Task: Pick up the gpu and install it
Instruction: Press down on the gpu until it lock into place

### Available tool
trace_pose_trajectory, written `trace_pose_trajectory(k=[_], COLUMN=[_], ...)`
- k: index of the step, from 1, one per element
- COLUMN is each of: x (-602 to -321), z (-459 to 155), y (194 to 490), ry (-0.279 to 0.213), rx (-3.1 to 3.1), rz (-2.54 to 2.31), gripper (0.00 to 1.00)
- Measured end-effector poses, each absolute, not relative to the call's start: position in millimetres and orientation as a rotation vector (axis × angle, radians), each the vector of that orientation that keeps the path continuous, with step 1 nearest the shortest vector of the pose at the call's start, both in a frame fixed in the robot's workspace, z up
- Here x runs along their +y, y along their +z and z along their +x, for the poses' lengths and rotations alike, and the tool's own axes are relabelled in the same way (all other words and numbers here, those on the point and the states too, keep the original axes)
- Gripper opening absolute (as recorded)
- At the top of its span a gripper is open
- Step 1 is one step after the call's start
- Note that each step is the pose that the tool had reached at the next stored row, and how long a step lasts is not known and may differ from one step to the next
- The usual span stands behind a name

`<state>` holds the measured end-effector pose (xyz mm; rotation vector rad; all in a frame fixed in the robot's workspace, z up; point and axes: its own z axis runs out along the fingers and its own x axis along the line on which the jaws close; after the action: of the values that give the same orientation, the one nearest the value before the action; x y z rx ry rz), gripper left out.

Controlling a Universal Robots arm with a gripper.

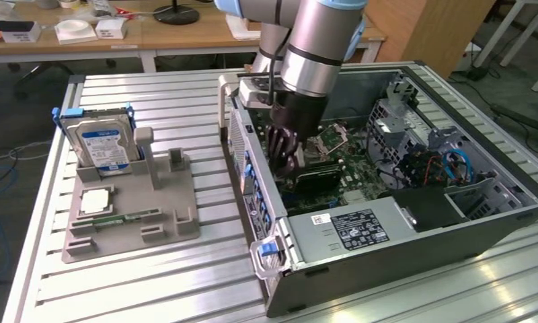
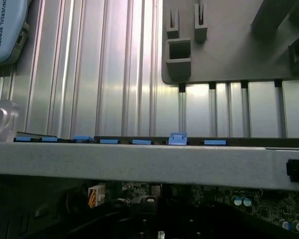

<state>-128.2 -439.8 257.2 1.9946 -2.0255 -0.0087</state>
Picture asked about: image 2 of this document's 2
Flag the black yellow wire bundle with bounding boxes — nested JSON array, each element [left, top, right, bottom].
[[63, 189, 90, 217]]

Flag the grey plastic parts rack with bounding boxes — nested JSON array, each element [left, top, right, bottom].
[[161, 0, 299, 84]]

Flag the black open PC case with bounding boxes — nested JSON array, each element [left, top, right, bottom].
[[0, 99, 299, 239]]

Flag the white connector orange wires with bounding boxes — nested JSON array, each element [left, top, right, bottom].
[[88, 185, 106, 210]]

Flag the green motherboard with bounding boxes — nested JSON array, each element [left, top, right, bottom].
[[119, 183, 299, 239]]

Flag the small black case latch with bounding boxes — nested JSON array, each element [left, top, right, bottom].
[[286, 158, 299, 184]]

